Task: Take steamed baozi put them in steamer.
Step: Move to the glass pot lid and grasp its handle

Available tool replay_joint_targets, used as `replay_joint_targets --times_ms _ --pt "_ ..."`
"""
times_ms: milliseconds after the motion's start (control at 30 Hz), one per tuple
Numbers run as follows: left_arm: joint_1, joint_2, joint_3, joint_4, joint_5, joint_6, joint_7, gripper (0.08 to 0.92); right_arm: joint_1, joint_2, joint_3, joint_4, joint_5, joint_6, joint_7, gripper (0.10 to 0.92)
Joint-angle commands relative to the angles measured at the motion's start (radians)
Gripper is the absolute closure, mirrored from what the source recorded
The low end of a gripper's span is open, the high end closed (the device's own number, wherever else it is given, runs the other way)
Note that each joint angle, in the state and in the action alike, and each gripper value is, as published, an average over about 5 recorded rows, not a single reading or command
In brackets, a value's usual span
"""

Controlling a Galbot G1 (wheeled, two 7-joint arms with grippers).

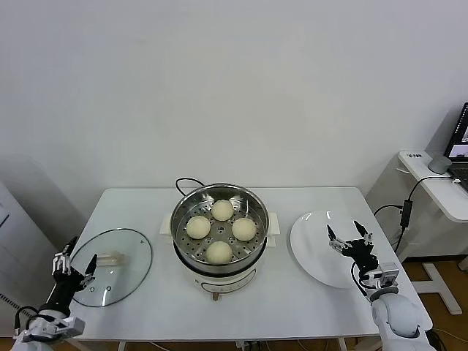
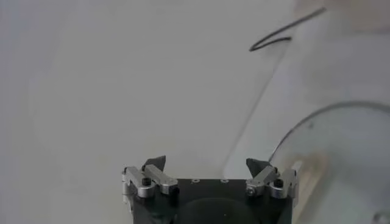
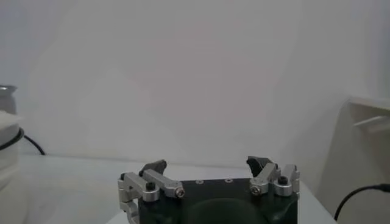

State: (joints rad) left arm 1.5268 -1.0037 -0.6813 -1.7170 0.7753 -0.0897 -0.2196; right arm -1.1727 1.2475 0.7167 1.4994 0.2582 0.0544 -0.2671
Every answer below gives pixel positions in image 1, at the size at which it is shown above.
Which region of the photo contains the black pot power cord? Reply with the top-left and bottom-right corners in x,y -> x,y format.
175,177 -> 208,200

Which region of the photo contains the round glass pot lid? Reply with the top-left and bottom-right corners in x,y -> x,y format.
67,227 -> 154,307

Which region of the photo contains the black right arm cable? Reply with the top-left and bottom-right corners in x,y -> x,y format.
351,263 -> 369,299

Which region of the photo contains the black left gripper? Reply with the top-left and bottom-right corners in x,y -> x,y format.
46,236 -> 99,316

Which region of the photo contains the dark open laptop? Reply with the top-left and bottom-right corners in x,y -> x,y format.
446,102 -> 468,191

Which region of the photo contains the white side desk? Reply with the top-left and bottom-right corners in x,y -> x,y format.
367,150 -> 468,315

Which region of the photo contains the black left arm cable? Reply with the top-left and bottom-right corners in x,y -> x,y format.
13,306 -> 41,339

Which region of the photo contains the stainless steel steamer basket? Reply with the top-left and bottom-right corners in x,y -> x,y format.
159,184 -> 282,275

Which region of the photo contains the grey round desk gadget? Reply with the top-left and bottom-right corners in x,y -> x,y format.
428,154 -> 453,175

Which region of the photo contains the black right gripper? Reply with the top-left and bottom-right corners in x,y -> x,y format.
325,219 -> 380,275

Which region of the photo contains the cream electric cooking pot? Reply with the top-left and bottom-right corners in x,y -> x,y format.
163,233 -> 279,301

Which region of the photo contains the round white plate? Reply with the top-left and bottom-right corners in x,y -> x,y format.
290,210 -> 381,290

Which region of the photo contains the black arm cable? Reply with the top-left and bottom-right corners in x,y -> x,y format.
13,306 -> 41,339
351,263 -> 369,299

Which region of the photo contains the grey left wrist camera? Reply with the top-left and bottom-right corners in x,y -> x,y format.
27,316 -> 87,339

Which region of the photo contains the black laptop charger cable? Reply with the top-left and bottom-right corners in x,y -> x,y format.
373,176 -> 462,253

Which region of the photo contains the white steamed baozi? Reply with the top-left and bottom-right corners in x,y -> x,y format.
186,215 -> 212,240
211,199 -> 234,222
232,216 -> 258,242
206,240 -> 233,265

